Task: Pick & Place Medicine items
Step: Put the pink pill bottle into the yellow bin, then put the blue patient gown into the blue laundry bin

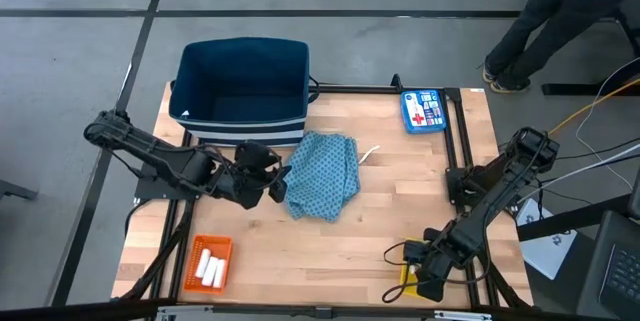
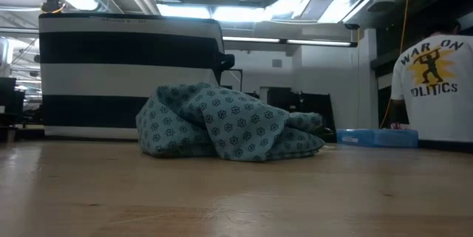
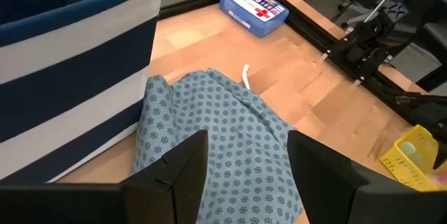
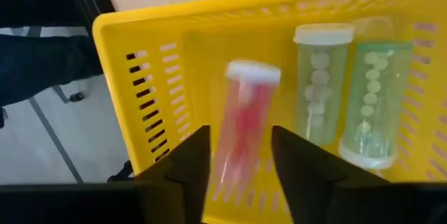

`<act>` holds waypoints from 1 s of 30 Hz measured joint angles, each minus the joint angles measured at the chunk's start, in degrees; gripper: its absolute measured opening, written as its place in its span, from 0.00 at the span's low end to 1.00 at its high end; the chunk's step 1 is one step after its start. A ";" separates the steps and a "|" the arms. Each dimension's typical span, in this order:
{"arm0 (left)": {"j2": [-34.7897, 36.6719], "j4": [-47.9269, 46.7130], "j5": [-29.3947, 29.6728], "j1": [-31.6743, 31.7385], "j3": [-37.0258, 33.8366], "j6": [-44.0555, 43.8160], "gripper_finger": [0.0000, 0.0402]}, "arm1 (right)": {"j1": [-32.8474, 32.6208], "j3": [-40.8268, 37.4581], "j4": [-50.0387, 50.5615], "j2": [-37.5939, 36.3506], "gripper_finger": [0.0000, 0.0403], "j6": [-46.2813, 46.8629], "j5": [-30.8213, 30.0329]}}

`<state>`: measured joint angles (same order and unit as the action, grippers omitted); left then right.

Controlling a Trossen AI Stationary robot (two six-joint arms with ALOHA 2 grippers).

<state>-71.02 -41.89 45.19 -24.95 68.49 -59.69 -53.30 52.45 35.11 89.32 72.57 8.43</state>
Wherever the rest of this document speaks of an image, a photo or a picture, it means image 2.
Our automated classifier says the teal patterned cloth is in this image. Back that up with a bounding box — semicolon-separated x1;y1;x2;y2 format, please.
135;82;327;163

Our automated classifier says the black cabinet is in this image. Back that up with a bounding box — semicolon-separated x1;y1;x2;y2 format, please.
266;86;337;143

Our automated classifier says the fluorescent ceiling lamp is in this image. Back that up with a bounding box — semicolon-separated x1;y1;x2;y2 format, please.
221;35;358;49

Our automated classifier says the navy white striped fabric bin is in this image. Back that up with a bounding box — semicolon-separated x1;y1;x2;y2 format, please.
38;12;237;140

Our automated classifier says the blue first aid kit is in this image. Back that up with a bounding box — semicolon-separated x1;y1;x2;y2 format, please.
336;128;420;149

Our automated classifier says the person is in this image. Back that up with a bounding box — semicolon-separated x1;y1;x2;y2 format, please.
388;17;473;144

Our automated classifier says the round black yellow object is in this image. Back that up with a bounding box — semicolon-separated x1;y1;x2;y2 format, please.
39;0;67;15

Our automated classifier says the dark office furniture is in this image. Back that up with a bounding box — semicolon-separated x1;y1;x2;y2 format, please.
0;77;27;128

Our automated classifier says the hanging yellow cable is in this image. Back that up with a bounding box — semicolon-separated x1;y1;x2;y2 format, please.
379;0;412;129

